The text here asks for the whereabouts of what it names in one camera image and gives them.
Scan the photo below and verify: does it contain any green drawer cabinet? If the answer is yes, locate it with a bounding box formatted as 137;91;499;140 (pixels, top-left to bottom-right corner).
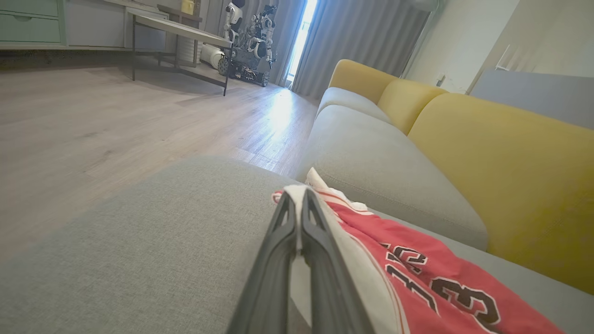
0;0;66;47

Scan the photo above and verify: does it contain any white sideboard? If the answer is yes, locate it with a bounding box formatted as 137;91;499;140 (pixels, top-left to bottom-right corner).
65;0;170;51

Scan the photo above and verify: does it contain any large grey sofa seat cushion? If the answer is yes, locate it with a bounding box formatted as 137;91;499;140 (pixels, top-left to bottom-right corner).
297;104;489;251

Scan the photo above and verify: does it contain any large yellow sofa back cushion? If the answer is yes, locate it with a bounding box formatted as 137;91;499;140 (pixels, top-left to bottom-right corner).
407;93;594;296

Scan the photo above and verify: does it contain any grey and yellow sofa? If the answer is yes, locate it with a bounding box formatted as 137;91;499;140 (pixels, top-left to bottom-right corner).
0;155;594;334

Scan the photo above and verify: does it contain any grey flat panel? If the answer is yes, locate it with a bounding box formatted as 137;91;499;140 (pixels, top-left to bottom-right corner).
470;69;594;130

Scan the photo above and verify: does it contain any wide grey curtain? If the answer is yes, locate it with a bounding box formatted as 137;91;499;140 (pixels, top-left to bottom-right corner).
291;0;433;100

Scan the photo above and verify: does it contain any white black wheeled robot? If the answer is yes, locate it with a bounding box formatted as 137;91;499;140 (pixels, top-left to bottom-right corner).
217;0;279;88

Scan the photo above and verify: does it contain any dark wooden side table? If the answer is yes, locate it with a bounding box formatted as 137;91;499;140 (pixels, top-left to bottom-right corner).
157;4;203;68

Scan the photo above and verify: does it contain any white cylinder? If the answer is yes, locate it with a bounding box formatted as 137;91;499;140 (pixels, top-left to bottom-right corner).
200;43;226;71

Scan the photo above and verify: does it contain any small yellow sofa back cushion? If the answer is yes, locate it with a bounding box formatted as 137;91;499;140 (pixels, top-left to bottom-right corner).
377;78;448;136

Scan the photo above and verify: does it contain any white slatted rack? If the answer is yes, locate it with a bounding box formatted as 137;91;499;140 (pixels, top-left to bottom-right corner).
494;44;512;71

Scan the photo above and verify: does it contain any red jersey black number print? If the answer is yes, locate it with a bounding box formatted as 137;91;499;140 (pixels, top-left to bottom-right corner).
271;167;564;334

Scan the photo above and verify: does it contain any small grey sofa seat cushion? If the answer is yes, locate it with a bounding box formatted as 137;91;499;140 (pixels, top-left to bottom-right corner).
317;87;393;125

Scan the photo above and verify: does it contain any dark metal frame table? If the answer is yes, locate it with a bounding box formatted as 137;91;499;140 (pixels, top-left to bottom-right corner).
131;12;233;97

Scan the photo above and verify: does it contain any yellow sofa end cushion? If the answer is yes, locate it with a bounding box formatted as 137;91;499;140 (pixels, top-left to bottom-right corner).
328;59;400;105

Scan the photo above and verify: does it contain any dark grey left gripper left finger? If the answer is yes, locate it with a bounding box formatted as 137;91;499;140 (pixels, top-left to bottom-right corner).
226;190;298;334

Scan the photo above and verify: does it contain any narrow grey curtain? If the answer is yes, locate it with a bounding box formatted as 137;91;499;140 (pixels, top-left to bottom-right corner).
271;0;307;86

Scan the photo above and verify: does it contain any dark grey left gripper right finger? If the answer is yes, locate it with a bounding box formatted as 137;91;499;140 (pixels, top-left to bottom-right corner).
300;187;376;334

